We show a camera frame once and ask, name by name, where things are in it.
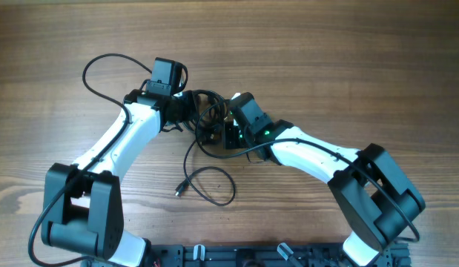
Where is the black HDMI cable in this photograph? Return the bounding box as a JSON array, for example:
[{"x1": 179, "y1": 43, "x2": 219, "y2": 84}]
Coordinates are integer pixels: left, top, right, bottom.
[{"x1": 174, "y1": 88, "x2": 237, "y2": 208}]

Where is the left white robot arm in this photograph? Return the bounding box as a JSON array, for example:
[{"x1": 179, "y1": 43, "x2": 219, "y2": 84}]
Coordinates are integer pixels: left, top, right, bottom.
[{"x1": 28, "y1": 58, "x2": 190, "y2": 266}]

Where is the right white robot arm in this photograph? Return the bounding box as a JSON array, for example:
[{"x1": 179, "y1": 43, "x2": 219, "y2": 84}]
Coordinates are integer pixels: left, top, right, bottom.
[{"x1": 223, "y1": 93, "x2": 426, "y2": 266}]

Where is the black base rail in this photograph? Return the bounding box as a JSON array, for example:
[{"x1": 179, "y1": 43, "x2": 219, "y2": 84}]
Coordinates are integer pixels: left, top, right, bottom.
[{"x1": 147, "y1": 243, "x2": 412, "y2": 267}]

